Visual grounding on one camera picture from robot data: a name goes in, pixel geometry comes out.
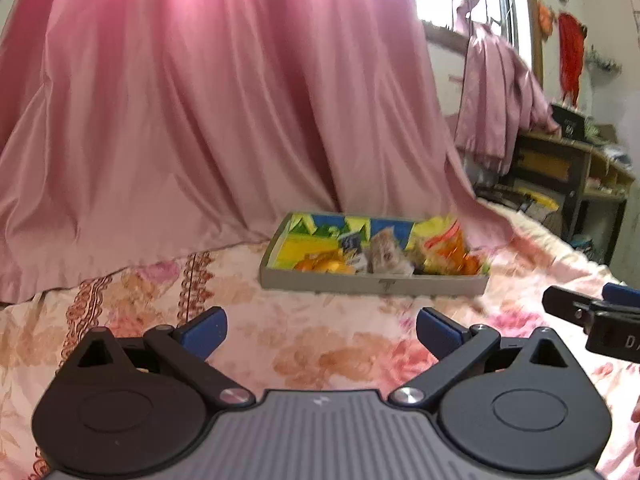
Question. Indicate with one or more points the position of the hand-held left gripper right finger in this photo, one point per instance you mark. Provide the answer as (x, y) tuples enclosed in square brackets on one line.
[(440, 332)]

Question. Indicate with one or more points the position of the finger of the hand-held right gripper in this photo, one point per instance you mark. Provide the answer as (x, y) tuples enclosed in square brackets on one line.
[(565, 305), (622, 295)]

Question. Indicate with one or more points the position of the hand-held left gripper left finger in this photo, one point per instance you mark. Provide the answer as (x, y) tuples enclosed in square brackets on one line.
[(202, 332)]

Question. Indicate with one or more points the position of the orange snack packet green label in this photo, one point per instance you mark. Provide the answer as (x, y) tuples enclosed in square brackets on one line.
[(447, 252)]

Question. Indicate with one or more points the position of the clear biscuit packet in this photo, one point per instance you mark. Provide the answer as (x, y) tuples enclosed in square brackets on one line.
[(386, 255)]

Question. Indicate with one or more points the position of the blue white snack packet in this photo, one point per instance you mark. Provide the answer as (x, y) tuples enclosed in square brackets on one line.
[(352, 247)]

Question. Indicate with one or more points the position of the grey cardboard tray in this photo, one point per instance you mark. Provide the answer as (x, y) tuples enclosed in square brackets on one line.
[(325, 282)]

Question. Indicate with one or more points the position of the orange mandarin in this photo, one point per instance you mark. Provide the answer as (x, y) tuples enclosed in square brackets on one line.
[(330, 264)]

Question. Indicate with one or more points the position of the floral bed sheet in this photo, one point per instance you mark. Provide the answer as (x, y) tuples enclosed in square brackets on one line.
[(310, 335)]

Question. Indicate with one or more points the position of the yellow black bag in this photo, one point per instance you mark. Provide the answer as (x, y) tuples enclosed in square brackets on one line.
[(537, 200)]

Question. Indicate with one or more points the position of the wooden desk shelf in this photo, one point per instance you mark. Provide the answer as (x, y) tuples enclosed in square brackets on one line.
[(575, 180)]

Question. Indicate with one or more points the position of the colourful drawn paper liner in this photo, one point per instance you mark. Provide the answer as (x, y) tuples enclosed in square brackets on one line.
[(300, 242)]

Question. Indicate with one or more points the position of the black box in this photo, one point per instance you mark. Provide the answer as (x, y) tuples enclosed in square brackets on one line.
[(570, 122)]

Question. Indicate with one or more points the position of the pink hanging cloth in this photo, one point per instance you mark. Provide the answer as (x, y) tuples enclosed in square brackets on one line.
[(495, 95)]

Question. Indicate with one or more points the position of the large pink curtain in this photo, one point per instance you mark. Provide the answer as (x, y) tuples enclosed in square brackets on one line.
[(175, 110)]

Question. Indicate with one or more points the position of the red hanging ornament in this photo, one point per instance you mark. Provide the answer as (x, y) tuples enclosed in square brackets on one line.
[(571, 55)]

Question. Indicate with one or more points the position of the orange hanging ornament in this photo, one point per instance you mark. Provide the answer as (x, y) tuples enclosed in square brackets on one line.
[(546, 19)]

